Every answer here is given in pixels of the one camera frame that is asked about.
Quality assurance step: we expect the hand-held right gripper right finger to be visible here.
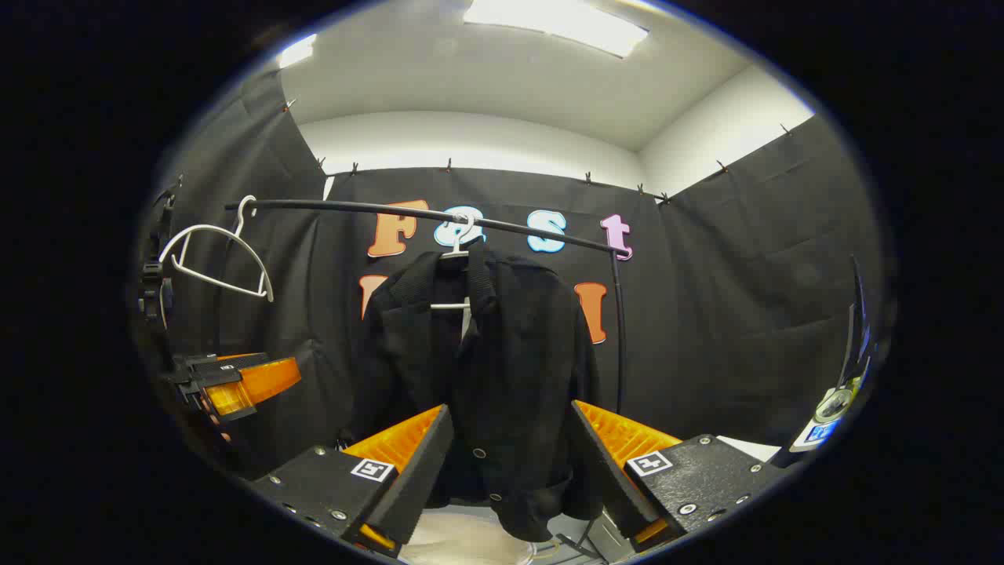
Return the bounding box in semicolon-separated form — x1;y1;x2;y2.
569;399;785;554

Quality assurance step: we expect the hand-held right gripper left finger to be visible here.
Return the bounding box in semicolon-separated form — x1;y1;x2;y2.
249;404;456;560

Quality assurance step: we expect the black jacket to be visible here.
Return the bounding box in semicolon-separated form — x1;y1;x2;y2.
345;239;605;542

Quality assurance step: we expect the white hanger with bar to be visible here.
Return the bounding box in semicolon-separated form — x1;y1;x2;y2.
430;213;478;311

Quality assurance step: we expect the white empty hanger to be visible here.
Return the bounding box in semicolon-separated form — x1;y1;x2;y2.
158;195;275;303

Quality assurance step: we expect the black clothes rack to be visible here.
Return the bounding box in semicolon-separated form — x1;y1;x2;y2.
225;199;628;417

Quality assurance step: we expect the black backdrop cloth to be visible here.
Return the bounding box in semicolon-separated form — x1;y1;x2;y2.
129;67;887;472

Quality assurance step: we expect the small ceiling light panel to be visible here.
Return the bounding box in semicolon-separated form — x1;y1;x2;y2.
276;34;318;69

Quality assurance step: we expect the large ceiling light panel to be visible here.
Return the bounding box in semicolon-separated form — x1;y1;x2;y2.
463;0;650;58

